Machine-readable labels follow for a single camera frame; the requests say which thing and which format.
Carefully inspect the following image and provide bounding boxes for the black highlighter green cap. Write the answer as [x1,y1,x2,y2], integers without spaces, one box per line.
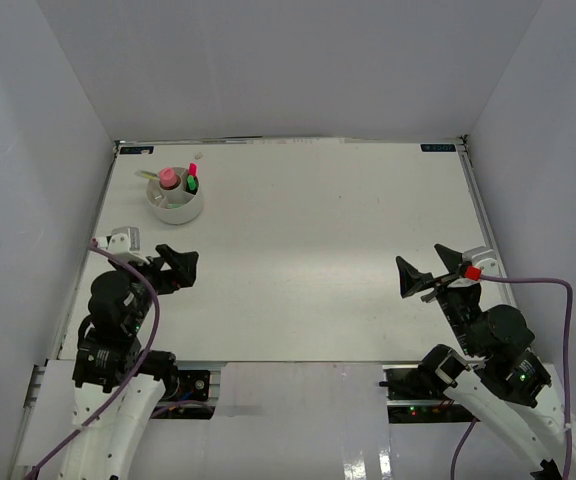
[186,175,198,195]

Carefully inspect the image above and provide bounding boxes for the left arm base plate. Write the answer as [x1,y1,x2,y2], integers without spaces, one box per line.
[153,368,221,420]

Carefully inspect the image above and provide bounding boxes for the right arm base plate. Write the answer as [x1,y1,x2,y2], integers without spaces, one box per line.
[379,364,473,425]

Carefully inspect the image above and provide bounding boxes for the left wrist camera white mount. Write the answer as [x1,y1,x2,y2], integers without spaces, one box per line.
[90,225,143,264]

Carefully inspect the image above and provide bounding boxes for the right blue table label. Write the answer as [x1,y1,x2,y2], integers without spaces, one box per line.
[420,143,456,153]

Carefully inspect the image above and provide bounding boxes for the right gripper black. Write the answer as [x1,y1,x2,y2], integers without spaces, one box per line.
[395,243,481,356]

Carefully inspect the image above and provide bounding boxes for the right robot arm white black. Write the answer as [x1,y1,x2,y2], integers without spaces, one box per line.
[383,244,576,479]

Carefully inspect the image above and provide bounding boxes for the blue table label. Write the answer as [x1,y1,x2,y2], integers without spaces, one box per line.
[420,143,456,153]
[119,145,154,155]

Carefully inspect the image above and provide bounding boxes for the left blue table label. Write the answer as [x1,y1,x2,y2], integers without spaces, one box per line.
[119,145,154,155]

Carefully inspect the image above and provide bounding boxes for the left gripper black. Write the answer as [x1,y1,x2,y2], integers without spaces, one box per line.
[113,242,198,331]

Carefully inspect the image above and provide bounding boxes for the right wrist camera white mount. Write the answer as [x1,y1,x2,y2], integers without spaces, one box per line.
[449,246,500,288]

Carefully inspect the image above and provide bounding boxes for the white round divided organizer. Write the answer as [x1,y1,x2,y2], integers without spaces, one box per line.
[146,166,204,225]

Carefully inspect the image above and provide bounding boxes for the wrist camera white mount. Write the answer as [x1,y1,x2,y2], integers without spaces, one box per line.
[449,246,500,288]
[90,225,143,264]

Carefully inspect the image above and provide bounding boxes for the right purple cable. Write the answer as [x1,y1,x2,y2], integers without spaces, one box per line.
[450,272,575,480]

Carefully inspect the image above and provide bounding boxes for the pink capped crayon tube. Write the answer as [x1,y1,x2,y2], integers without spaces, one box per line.
[158,167,181,190]

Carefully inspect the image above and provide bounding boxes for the yellow pen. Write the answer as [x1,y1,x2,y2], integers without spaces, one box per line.
[135,170,159,181]

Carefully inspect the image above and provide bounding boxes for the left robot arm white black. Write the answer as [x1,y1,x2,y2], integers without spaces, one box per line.
[59,226,199,479]

